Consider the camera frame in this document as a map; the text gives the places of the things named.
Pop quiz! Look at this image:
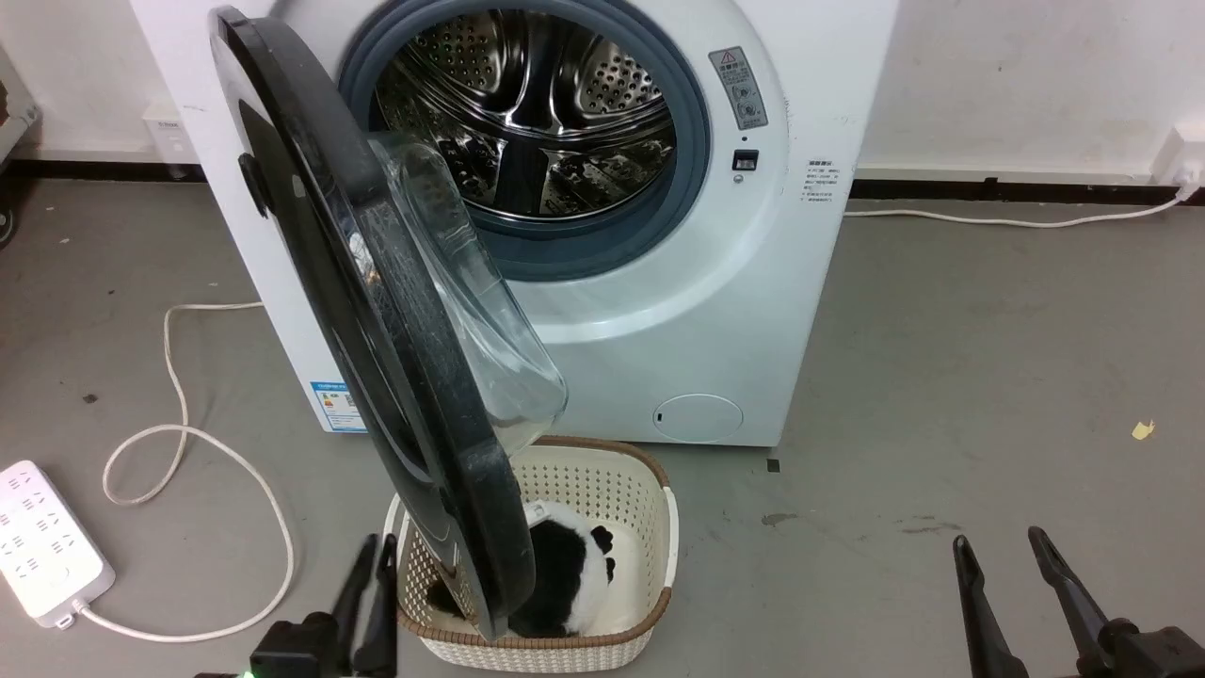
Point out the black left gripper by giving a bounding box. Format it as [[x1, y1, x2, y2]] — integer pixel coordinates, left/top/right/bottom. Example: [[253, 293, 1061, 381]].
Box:
[[196, 533, 399, 678]]

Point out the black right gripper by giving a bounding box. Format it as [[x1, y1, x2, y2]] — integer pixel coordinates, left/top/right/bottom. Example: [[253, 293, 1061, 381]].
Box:
[[953, 526, 1205, 678]]

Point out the black round glass washer door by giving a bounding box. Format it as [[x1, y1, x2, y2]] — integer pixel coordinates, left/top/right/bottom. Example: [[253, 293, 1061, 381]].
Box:
[[207, 5, 569, 643]]

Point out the white front-load washing machine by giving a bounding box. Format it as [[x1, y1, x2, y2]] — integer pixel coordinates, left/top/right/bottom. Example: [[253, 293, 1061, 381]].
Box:
[[129, 0, 900, 448]]

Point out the grey rubber door gasket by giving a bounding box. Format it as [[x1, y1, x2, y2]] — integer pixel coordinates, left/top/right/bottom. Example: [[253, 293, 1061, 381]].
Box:
[[337, 0, 712, 282]]

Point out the black and white panda plush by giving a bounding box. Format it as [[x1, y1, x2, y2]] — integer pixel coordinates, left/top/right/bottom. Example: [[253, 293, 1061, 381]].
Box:
[[428, 499, 651, 638]]

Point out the blue energy label sticker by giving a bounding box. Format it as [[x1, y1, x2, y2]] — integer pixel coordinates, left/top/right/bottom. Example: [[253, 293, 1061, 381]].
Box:
[[309, 380, 368, 434]]

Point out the cream woven laundry basket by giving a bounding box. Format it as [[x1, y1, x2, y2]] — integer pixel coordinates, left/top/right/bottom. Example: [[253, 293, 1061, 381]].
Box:
[[384, 435, 679, 673]]

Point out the white power strip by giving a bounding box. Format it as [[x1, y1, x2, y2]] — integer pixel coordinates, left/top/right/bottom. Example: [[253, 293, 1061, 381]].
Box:
[[0, 460, 116, 629]]

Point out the round white filter cover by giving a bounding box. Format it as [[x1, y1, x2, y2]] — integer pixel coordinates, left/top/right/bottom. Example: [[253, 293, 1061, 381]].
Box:
[[653, 394, 745, 444]]

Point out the printed text label sticker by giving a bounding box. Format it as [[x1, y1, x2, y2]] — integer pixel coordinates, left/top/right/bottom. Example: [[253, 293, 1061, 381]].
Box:
[[802, 158, 842, 205]]

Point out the steel perforated washer drum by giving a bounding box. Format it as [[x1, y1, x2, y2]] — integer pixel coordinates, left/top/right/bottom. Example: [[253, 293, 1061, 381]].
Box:
[[375, 9, 677, 219]]

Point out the grey warning sticker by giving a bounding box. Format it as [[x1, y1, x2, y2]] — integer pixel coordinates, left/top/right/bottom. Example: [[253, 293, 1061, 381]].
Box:
[[708, 47, 769, 131]]

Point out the dark cart with wheel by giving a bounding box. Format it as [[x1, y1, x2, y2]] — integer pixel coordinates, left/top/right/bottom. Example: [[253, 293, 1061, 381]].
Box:
[[0, 80, 40, 250]]

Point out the white power strip cable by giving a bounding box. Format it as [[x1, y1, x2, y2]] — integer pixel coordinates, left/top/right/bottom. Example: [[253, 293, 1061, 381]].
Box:
[[73, 301, 296, 644]]

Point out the white washer power cable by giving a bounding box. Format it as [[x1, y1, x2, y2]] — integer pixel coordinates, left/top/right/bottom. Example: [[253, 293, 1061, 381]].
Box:
[[843, 184, 1201, 229]]

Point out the white wall socket with plug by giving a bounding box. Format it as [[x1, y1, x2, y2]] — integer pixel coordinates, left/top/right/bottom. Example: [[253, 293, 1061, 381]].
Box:
[[1150, 124, 1205, 189]]

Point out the white wall socket box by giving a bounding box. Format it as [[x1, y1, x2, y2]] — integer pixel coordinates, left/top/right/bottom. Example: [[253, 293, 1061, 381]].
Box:
[[141, 99, 196, 180]]

